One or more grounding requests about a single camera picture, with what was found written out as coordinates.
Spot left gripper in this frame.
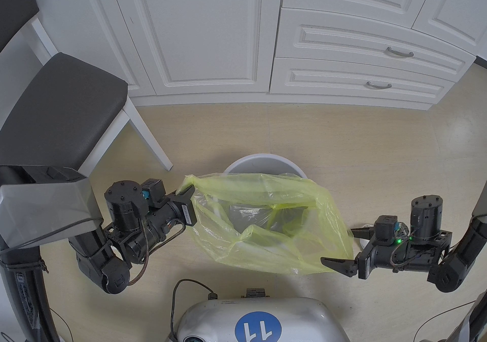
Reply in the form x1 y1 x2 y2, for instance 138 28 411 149
146 185 198 254

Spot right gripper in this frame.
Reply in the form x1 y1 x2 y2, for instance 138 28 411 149
321 227 409 280

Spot yellow plastic bag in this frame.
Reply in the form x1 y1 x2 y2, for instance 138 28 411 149
182 172 355 276

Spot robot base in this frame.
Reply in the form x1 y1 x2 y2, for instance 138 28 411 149
167 287 351 342

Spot white trash bin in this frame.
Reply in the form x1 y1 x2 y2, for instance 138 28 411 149
222 153 310 255

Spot white chair dark grey seat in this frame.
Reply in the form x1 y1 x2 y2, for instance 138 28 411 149
0 0 173 178

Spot white wardrobe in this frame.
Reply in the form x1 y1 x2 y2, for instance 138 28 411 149
72 0 487 111

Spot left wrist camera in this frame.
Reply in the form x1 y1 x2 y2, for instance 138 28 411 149
140 179 169 209

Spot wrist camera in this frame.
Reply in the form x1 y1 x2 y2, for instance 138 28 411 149
140 179 169 209
375 215 401 245

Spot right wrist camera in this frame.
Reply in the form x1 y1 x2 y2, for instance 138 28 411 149
375 215 401 245

